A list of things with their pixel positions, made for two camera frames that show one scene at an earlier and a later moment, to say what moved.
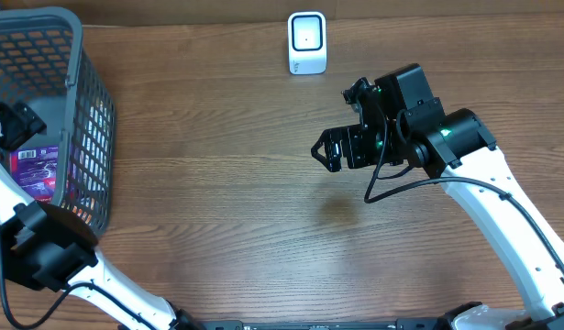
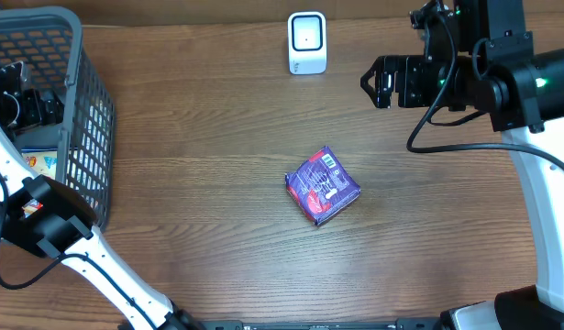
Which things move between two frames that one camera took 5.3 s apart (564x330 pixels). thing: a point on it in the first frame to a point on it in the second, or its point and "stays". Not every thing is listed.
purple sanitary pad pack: (35, 169) to (321, 188)
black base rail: (326, 324) stays
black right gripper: (349, 133) to (406, 67)
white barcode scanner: (306, 32) stays
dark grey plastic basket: (37, 56) stays
